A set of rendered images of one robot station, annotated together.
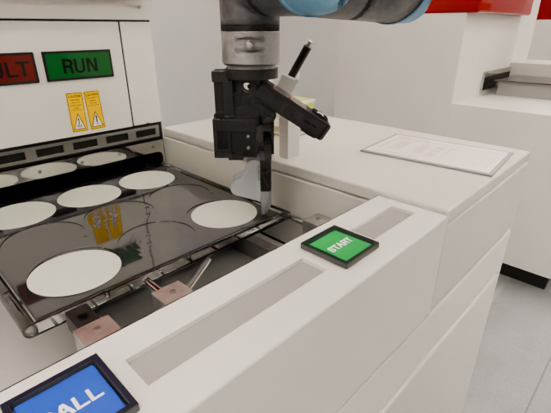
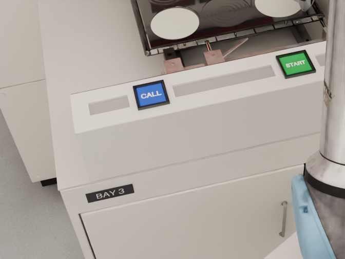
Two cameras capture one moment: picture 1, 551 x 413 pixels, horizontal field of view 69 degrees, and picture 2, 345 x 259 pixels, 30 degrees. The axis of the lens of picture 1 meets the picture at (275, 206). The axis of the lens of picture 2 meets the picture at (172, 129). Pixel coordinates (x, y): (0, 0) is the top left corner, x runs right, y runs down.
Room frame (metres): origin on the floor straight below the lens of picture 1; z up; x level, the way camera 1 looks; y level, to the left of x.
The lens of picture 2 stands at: (-0.42, -0.41, 1.76)
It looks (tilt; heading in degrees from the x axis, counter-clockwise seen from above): 49 degrees down; 40
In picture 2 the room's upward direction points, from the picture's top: 8 degrees counter-clockwise
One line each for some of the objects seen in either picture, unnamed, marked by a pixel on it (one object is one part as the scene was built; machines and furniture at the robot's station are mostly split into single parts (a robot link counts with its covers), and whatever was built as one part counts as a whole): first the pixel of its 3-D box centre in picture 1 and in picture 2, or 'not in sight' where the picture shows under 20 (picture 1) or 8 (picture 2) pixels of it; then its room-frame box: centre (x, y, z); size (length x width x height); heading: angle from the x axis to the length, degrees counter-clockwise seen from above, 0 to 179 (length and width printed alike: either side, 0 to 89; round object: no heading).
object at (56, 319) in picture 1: (188, 259); (235, 34); (0.43, 0.11, 0.90); 0.38 x 0.01 x 0.01; 136
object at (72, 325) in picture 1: (84, 322); (170, 56); (0.31, 0.19, 0.90); 0.04 x 0.02 x 0.03; 46
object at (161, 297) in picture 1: (188, 312); (216, 69); (0.33, 0.09, 0.89); 0.08 x 0.03 x 0.03; 46
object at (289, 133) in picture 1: (282, 114); not in sight; (0.66, -0.01, 1.03); 0.06 x 0.04 x 0.13; 46
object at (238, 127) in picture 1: (246, 113); not in sight; (0.56, 0.04, 1.05); 0.09 x 0.08 x 0.12; 90
